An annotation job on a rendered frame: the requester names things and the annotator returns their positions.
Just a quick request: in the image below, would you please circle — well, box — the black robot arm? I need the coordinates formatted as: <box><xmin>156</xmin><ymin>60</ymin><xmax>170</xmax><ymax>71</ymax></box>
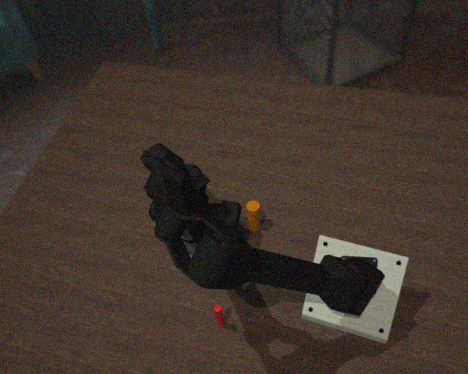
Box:
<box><xmin>140</xmin><ymin>143</ymin><xmax>385</xmax><ymax>316</ymax></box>

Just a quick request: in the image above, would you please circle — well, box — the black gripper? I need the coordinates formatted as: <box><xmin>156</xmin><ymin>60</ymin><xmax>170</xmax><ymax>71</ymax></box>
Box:
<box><xmin>149</xmin><ymin>185</ymin><xmax>241</xmax><ymax>230</ymax></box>

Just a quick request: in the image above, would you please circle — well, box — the red peg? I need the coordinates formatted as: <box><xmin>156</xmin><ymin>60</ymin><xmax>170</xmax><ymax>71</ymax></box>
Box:
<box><xmin>214</xmin><ymin>305</ymin><xmax>225</xmax><ymax>328</ymax></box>

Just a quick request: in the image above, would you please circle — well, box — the orange cylinder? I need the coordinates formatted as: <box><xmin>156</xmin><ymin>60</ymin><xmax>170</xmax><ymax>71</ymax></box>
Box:
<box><xmin>246</xmin><ymin>201</ymin><xmax>261</xmax><ymax>231</ymax></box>

